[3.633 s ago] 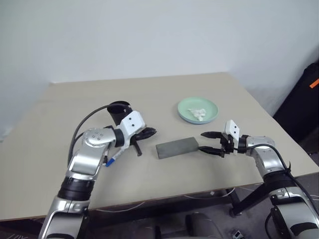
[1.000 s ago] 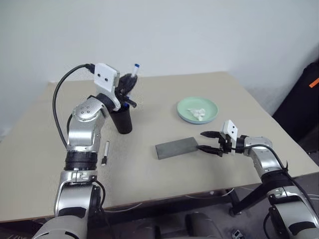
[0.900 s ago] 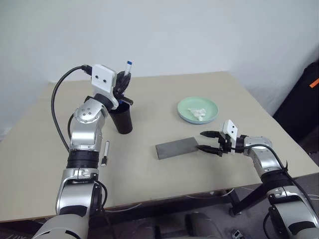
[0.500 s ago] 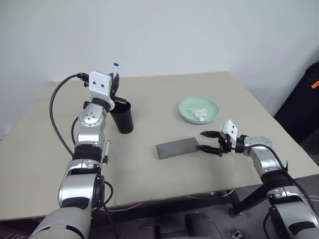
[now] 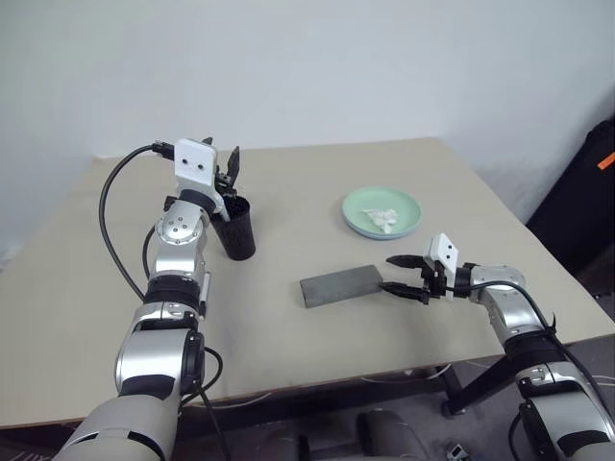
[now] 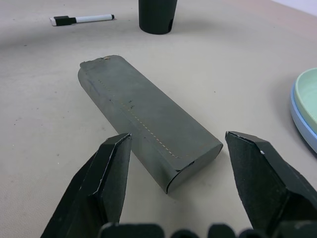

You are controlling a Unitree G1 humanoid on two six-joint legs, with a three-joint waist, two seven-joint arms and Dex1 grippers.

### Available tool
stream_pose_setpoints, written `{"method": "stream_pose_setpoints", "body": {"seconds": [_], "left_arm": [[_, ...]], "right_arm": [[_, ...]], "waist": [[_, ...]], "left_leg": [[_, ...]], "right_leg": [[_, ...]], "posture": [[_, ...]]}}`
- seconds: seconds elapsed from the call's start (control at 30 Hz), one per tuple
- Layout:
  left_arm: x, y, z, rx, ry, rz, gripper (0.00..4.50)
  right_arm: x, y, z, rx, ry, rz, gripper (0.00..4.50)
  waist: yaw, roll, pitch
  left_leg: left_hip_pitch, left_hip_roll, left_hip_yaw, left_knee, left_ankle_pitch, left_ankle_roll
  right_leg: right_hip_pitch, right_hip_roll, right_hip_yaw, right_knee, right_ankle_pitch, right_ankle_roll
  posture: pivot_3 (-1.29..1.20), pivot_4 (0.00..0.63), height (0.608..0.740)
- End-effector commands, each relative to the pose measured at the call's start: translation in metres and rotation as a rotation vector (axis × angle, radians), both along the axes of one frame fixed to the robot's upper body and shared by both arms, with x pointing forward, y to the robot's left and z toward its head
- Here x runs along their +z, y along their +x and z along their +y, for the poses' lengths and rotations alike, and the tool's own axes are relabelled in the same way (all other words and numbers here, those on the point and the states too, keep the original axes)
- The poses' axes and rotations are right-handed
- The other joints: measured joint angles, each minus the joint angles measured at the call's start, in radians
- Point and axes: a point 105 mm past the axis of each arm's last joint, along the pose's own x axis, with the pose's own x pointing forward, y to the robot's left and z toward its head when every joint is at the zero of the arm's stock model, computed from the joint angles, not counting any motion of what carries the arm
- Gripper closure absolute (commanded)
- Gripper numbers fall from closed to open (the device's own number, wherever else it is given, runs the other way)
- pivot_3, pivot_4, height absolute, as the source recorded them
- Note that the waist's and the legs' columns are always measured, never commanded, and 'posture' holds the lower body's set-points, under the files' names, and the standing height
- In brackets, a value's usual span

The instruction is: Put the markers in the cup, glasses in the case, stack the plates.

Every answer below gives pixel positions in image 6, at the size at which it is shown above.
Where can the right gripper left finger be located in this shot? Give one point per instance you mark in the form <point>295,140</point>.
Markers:
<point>99,183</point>

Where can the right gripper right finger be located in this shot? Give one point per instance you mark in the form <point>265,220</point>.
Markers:
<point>262,178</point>

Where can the grey glasses case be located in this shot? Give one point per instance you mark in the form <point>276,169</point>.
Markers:
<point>148,119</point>

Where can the light green plate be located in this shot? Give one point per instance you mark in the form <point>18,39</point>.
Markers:
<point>308,91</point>

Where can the white marker with black cap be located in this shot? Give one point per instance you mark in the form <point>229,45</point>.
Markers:
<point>84,19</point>

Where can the light blue plate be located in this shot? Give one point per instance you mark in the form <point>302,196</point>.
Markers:
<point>301,124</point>

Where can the black plastic cup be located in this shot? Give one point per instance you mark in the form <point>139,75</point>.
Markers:
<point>156,17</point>

